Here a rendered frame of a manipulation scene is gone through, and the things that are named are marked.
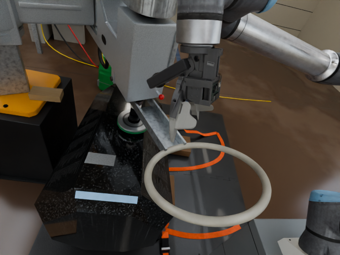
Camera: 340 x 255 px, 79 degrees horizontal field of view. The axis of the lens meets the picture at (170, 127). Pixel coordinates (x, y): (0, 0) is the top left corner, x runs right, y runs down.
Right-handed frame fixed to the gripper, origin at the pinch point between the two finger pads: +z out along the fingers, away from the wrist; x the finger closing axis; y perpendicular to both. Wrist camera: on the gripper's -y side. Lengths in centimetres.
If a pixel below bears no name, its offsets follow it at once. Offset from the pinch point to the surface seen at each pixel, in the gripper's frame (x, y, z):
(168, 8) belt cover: 41, -27, -31
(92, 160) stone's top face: 23, -65, 45
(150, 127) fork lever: 36, -34, 22
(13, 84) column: 30, -141, 13
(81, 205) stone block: 6, -56, 58
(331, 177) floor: 250, 104, 146
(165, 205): 0.4, -5.0, 28.2
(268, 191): 23.4, 23.8, 27.7
